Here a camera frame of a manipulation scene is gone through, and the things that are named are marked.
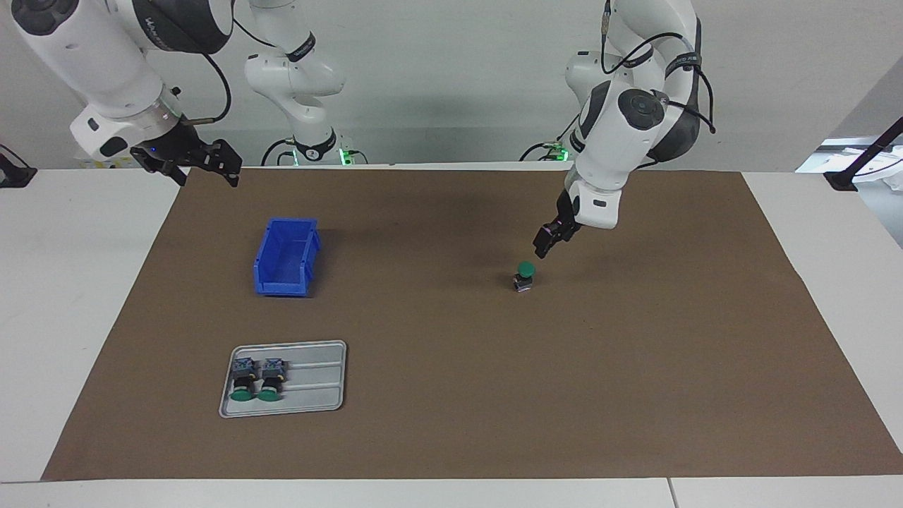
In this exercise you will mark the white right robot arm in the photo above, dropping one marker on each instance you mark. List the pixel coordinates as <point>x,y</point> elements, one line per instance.
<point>92,63</point>

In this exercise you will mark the silver metal tray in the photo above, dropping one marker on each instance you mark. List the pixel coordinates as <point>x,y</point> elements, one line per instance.
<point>317,391</point>

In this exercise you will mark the black table clamp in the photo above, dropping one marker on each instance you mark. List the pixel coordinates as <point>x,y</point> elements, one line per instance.
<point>14,176</point>

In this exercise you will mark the brown paper table mat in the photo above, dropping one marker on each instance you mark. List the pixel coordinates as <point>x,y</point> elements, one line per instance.
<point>564,388</point>

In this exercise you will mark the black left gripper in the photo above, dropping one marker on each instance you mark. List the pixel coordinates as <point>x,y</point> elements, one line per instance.
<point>568,212</point>

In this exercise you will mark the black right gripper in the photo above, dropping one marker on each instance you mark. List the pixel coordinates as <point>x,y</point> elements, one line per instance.
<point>173,152</point>

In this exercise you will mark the green push button grey block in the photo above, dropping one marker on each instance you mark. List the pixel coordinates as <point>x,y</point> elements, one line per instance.
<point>525,269</point>

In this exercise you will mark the blue plastic storage bin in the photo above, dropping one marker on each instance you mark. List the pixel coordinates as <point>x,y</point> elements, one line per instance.
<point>271,286</point>

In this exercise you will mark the green push button white block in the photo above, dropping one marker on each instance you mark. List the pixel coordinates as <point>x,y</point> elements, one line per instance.
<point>272,370</point>
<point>243,368</point>

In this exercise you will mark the white wall box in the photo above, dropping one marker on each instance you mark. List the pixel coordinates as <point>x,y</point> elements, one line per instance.
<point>106,164</point>

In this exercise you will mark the black camera stand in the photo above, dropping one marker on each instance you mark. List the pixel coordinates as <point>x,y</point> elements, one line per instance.
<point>841,181</point>

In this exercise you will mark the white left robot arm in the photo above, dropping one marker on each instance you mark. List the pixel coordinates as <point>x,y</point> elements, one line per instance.
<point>621,134</point>

